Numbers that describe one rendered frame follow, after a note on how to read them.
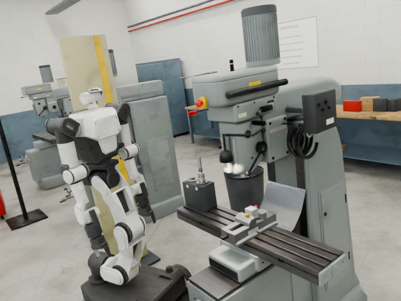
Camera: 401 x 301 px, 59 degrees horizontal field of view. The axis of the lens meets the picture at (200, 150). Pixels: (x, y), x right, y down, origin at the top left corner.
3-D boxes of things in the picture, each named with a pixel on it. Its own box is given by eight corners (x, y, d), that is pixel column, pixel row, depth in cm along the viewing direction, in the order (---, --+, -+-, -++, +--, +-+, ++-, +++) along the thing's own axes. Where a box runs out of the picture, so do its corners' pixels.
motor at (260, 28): (264, 66, 195) (259, 4, 187) (238, 68, 211) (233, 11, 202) (287, 61, 206) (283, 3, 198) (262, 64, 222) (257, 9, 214)
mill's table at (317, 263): (321, 288, 169) (321, 273, 167) (175, 217, 265) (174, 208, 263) (348, 266, 182) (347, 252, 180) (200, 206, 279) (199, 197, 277)
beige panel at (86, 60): (115, 283, 342) (58, 35, 283) (99, 268, 373) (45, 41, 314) (160, 260, 372) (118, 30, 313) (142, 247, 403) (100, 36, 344)
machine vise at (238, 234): (237, 247, 199) (235, 229, 196) (219, 238, 210) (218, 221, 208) (278, 224, 218) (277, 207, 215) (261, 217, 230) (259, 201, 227)
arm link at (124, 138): (114, 159, 235) (108, 126, 230) (128, 153, 246) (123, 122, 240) (127, 160, 229) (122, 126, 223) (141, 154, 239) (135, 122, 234)
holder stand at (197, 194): (205, 212, 249) (201, 185, 244) (185, 205, 265) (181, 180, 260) (217, 205, 256) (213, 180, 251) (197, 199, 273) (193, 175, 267)
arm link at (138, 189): (130, 202, 240) (125, 187, 238) (141, 196, 248) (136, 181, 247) (142, 202, 233) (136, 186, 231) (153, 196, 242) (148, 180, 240)
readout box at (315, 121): (318, 134, 186) (315, 94, 180) (303, 133, 193) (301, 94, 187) (339, 126, 197) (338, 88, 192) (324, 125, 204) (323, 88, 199)
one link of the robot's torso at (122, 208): (117, 247, 222) (85, 180, 219) (136, 233, 236) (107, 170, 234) (133, 243, 213) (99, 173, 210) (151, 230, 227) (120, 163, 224)
